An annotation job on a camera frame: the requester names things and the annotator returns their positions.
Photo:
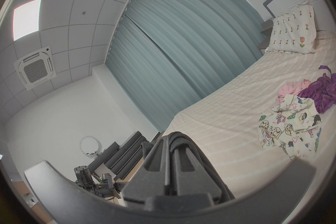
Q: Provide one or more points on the white printed garment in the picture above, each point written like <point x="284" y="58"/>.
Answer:
<point x="288" y="125"/>

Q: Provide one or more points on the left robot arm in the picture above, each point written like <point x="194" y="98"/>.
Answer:
<point x="82" y="174"/>

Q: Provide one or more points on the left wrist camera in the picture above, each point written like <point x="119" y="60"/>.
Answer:
<point x="107" y="179"/>

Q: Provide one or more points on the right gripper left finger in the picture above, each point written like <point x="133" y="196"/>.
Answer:
<point x="147" y="186"/>

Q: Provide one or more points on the purple garment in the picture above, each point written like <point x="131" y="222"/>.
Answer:
<point x="322" y="94"/>

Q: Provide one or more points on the ceiling air conditioner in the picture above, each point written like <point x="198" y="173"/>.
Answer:
<point x="35" y="68"/>

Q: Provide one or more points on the grey bedside table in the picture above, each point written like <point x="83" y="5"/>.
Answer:
<point x="265" y="36"/>

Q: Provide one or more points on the white printed pillow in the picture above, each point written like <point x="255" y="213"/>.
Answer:
<point x="291" y="31"/>

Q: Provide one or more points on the square ceiling light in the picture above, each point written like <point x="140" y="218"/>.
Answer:
<point x="26" y="19"/>

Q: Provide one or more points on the black T-shirt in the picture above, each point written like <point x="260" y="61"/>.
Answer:
<point x="183" y="140"/>

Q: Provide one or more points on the bed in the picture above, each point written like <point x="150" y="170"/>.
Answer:
<point x="236" y="102"/>

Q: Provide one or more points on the black chest of drawers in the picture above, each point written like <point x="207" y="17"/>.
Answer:
<point x="131" y="146"/>

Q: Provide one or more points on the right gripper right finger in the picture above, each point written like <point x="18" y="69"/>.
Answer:
<point x="194" y="186"/>

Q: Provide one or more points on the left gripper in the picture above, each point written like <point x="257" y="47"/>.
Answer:
<point x="117" y="191"/>

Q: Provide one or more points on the pink garment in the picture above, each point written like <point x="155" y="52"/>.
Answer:
<point x="291" y="89"/>

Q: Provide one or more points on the round white mirror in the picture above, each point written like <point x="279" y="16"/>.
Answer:
<point x="90" y="146"/>

